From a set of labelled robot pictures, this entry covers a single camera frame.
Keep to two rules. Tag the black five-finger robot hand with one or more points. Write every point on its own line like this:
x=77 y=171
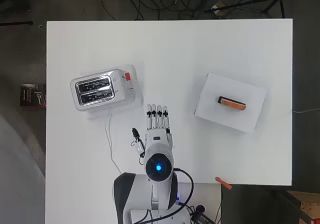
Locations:
x=157 y=124

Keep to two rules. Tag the orange cube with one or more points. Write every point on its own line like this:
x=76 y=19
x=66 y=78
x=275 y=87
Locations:
x=235 y=104

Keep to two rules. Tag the white seven-joint robot arm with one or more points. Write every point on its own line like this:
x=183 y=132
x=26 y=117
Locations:
x=156 y=184

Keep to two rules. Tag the white flat box stand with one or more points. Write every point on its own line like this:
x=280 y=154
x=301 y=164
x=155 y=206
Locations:
x=213 y=117

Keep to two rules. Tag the orange clip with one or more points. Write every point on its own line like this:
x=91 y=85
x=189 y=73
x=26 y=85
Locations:
x=223 y=183

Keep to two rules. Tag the dark printed booklet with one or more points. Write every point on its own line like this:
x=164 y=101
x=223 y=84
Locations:
x=31 y=95

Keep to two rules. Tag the black tripod stand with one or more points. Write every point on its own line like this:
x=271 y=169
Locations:
x=253 y=1

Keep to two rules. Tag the wooden crate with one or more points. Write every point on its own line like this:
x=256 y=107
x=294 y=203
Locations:
x=305 y=205

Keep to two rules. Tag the black rod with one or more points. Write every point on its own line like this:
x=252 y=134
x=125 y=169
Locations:
x=16 y=23

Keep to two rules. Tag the small black camera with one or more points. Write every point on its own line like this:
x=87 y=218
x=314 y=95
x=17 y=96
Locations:
x=199 y=210

